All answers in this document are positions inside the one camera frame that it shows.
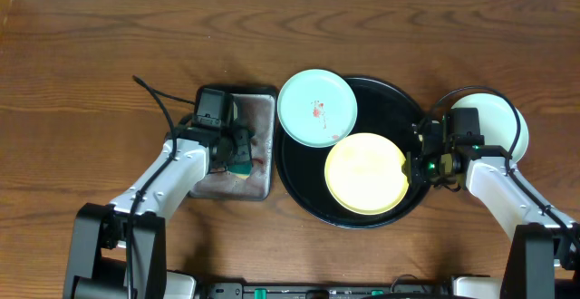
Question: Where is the green scrub sponge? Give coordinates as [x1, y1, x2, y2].
[227, 160, 253, 179]

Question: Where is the yellow plate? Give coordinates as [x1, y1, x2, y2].
[324, 133, 410, 216]

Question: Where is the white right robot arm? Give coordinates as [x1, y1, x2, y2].
[406, 116, 579, 298]

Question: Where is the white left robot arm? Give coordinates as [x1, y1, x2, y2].
[63, 127, 253, 298]

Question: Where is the black rectangular tray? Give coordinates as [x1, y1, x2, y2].
[189, 84, 276, 201]

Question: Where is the round black serving tray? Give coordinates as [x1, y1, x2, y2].
[275, 75, 430, 229]

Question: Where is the mint green plate with stain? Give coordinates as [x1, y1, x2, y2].
[276, 69, 358, 148]

